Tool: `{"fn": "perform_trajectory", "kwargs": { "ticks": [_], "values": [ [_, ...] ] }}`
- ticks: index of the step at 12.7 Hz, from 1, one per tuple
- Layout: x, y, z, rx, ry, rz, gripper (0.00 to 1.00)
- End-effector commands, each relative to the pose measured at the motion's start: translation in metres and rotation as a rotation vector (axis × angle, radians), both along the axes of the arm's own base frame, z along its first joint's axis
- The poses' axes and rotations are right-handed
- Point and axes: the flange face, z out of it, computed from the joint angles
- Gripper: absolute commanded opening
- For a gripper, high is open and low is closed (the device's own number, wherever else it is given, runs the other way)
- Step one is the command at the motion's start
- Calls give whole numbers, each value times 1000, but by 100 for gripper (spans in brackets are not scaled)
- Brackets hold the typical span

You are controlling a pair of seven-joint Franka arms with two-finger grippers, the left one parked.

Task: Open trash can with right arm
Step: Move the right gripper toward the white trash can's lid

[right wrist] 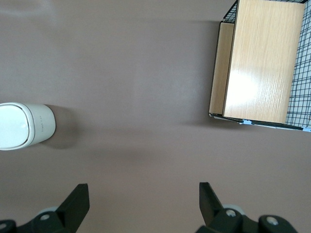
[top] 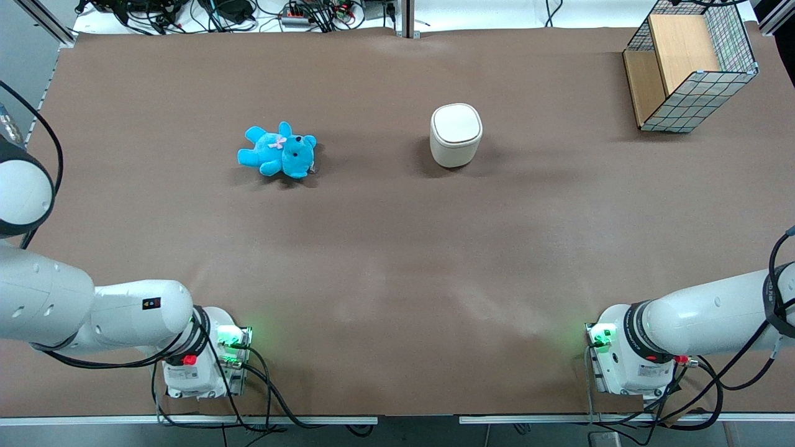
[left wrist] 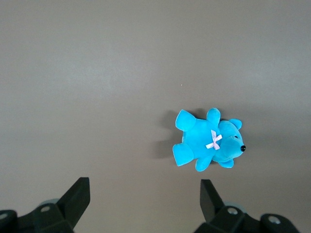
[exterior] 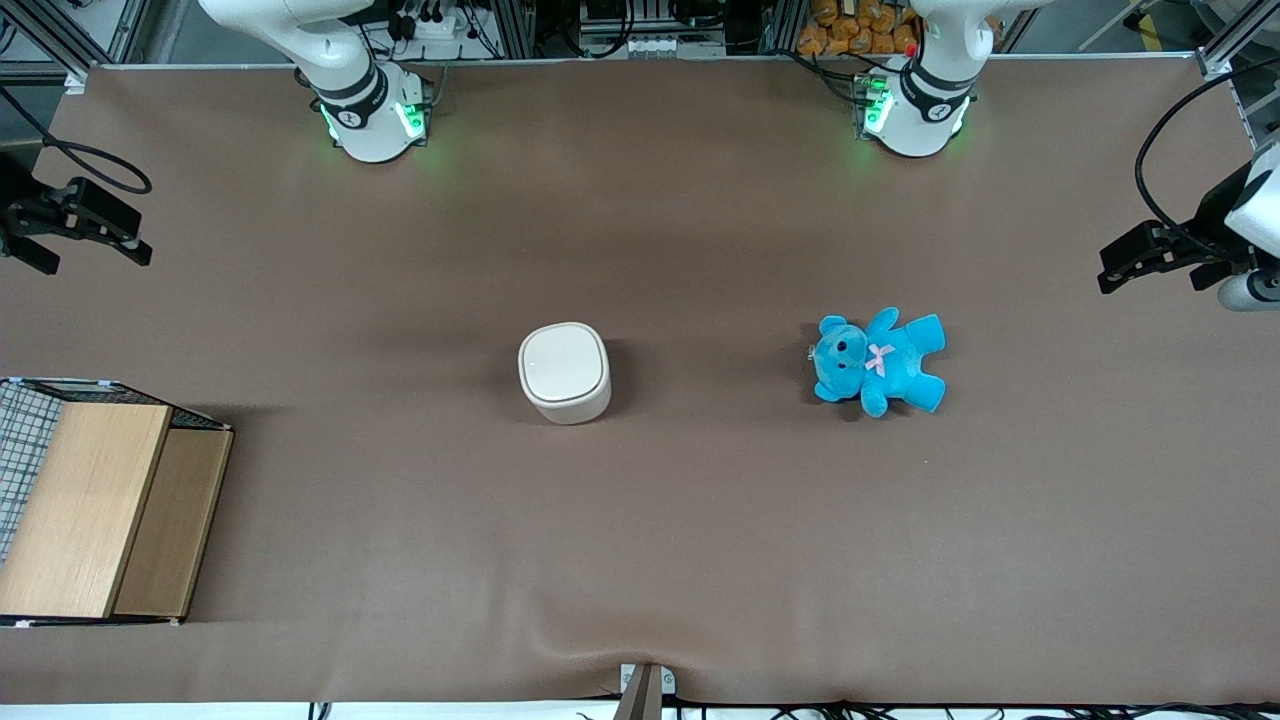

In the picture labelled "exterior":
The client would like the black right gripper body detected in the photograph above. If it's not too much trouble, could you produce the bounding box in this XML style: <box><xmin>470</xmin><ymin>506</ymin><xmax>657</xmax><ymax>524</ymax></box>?
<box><xmin>0</xmin><ymin>182</ymin><xmax>106</xmax><ymax>276</ymax></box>

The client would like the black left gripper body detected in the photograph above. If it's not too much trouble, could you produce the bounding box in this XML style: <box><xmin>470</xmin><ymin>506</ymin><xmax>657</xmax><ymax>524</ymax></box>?
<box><xmin>1150</xmin><ymin>165</ymin><xmax>1259</xmax><ymax>293</ymax></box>

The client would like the white lidded trash can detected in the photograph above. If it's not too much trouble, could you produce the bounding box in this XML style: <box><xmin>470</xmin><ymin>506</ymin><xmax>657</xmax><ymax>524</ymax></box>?
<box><xmin>517</xmin><ymin>321</ymin><xmax>613</xmax><ymax>426</ymax></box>

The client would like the wooden shelf box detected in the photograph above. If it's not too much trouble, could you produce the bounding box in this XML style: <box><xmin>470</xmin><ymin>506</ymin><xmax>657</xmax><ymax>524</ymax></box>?
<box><xmin>0</xmin><ymin>378</ymin><xmax>235</xmax><ymax>628</ymax></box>

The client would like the blue teddy bear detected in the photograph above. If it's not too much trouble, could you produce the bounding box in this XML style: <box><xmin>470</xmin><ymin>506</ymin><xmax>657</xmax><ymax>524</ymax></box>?
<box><xmin>808</xmin><ymin>306</ymin><xmax>948</xmax><ymax>419</ymax></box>

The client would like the bag of orange items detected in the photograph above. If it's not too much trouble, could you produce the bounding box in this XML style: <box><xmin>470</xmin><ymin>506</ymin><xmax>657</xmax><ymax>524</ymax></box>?
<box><xmin>797</xmin><ymin>0</ymin><xmax>923</xmax><ymax>58</ymax></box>

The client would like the white power strip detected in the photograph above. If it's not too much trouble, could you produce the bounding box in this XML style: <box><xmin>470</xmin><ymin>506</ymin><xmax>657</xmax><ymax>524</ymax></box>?
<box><xmin>410</xmin><ymin>8</ymin><xmax>463</xmax><ymax>43</ymax></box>

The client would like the brown table mat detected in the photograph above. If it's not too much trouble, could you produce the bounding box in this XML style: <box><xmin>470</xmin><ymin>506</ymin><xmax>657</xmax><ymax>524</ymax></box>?
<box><xmin>0</xmin><ymin>55</ymin><xmax>1280</xmax><ymax>707</ymax></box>

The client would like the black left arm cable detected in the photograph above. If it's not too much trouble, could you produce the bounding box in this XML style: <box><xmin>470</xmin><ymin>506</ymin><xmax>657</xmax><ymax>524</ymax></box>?
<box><xmin>1135</xmin><ymin>62</ymin><xmax>1280</xmax><ymax>263</ymax></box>

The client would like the wire mesh panel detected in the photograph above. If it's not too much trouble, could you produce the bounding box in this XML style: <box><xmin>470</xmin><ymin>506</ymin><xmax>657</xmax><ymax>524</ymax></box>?
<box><xmin>0</xmin><ymin>380</ymin><xmax>65</xmax><ymax>563</ymax></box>

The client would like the aluminium frame rack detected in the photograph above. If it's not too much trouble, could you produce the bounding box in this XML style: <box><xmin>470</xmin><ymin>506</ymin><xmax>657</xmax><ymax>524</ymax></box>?
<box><xmin>575</xmin><ymin>0</ymin><xmax>731</xmax><ymax>59</ymax></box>

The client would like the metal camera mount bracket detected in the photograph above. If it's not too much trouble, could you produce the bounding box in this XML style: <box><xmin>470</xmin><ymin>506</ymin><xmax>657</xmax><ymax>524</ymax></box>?
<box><xmin>619</xmin><ymin>662</ymin><xmax>677</xmax><ymax>720</ymax></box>

